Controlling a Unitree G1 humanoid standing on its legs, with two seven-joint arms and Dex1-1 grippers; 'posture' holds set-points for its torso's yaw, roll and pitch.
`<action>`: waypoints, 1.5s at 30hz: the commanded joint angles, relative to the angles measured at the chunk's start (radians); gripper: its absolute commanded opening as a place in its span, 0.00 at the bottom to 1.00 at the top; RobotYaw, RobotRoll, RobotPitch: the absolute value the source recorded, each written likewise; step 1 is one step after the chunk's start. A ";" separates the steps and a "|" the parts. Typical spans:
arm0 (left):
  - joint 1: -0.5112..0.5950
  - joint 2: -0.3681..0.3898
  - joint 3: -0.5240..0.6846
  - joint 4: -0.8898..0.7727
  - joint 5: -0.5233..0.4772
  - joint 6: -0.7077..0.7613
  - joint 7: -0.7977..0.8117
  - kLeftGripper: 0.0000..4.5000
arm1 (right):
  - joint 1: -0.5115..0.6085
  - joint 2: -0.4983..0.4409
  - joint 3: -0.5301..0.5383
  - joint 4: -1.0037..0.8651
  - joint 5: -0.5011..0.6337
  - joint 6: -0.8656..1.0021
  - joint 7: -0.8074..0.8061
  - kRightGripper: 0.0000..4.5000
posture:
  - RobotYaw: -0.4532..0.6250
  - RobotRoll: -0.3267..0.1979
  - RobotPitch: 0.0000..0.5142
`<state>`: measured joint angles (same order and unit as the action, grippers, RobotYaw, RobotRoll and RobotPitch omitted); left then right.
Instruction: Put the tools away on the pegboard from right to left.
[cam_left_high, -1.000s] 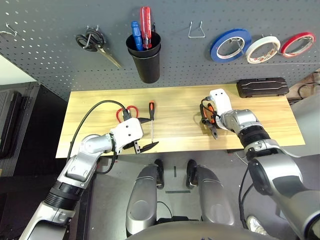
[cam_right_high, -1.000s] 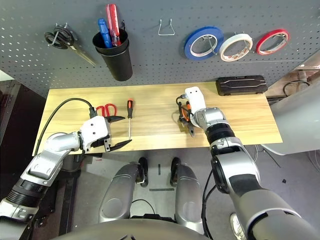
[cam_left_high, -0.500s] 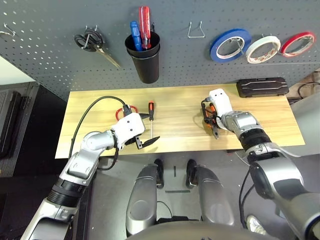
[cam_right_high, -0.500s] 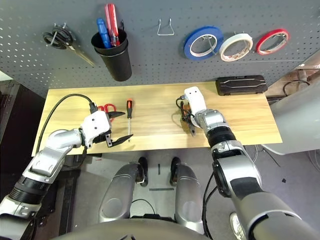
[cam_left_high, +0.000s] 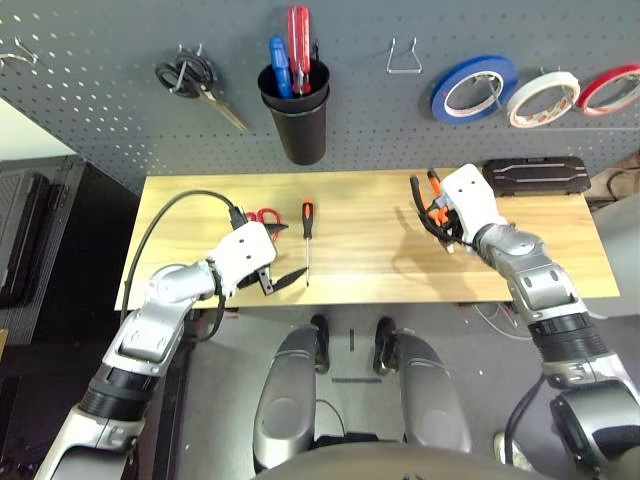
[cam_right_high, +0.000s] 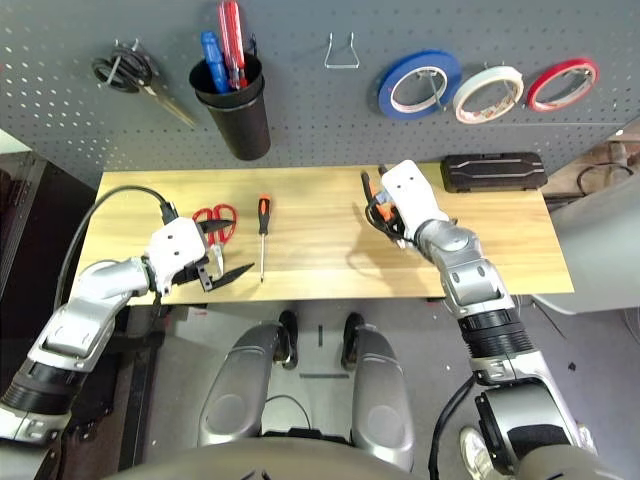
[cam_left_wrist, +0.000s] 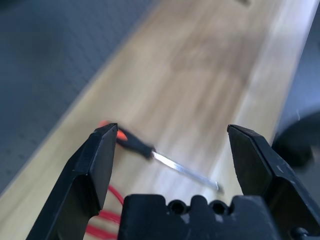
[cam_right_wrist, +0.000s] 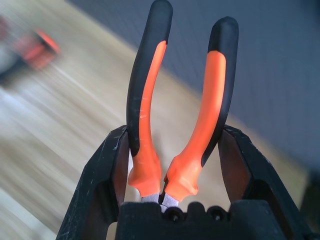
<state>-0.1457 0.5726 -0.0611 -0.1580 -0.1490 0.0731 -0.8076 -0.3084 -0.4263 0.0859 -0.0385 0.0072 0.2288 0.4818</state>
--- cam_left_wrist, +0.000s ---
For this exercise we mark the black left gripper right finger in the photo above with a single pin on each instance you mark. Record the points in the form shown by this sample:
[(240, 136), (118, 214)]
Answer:
[(260, 165)]

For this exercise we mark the grey perforated pegboard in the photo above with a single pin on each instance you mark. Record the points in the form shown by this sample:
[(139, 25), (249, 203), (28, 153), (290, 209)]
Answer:
[(37, 62)]

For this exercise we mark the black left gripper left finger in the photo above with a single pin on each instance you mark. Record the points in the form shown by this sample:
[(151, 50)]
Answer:
[(85, 175)]

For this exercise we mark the silver robot left leg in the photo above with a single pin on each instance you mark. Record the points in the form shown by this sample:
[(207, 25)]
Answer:
[(297, 142)]

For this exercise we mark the black orange screwdriver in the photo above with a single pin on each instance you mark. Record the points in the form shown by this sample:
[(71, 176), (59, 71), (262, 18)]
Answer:
[(137, 145)]

